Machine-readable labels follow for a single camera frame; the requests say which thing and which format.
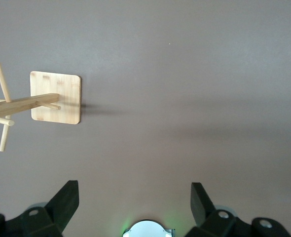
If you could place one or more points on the wooden cup rack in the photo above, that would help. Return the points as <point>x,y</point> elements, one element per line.
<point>66,98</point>

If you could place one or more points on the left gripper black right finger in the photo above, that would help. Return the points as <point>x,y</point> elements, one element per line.
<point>202,209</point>

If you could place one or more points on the brown table cover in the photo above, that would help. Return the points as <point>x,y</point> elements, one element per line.
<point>185,74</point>

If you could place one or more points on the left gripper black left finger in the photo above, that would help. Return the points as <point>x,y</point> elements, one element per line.
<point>59,207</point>

